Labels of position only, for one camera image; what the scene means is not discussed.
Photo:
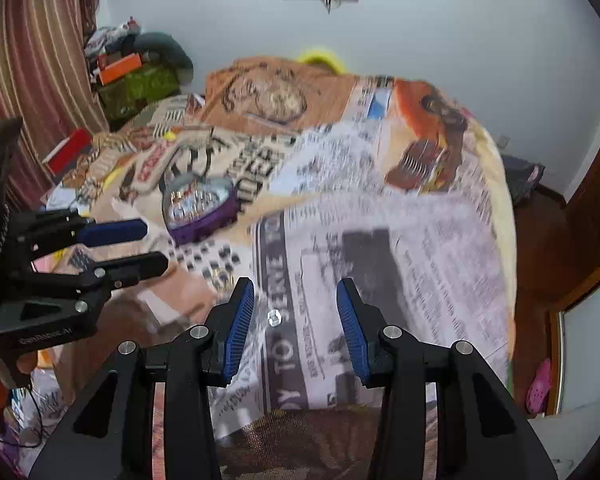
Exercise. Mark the dark clothing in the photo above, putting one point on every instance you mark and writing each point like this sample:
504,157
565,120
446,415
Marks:
522,177

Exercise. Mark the striped brown curtain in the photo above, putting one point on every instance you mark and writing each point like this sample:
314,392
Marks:
25,60

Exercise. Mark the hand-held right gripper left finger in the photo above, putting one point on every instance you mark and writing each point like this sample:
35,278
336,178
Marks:
239,332

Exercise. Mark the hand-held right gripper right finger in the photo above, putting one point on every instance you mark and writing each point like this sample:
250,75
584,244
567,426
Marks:
352,332

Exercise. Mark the green patterned cloth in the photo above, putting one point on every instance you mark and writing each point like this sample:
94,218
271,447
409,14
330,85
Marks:
135,92

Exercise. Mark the white wall socket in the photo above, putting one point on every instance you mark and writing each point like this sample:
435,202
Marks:
503,142

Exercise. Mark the yellow cloth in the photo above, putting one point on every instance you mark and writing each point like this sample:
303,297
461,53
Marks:
115,177

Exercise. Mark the brown wooden door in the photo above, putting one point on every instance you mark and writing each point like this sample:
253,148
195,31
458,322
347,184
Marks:
597,160

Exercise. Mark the yellow plastic object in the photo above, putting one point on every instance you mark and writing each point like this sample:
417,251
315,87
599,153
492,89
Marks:
325,57

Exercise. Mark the orange box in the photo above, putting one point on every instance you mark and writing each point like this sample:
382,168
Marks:
120,69

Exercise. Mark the purple heart-shaped tin box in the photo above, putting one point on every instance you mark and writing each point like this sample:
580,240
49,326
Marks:
215,220

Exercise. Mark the brown woven blanket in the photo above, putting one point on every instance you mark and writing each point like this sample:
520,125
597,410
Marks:
290,445

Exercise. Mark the pink slipper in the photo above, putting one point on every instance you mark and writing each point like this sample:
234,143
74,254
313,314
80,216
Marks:
539,385

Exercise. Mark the pile of clothes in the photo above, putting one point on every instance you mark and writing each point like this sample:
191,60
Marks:
107,40

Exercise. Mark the red box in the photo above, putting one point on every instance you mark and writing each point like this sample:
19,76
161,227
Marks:
70,152

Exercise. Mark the grey cushion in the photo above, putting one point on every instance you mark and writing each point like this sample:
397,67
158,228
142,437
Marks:
170,52

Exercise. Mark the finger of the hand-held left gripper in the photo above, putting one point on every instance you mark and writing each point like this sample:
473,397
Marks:
115,232
140,266

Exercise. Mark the printed blanket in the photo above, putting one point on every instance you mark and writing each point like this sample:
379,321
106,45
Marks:
380,240

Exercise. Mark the person's left hand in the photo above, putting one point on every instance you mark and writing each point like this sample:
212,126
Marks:
27,364

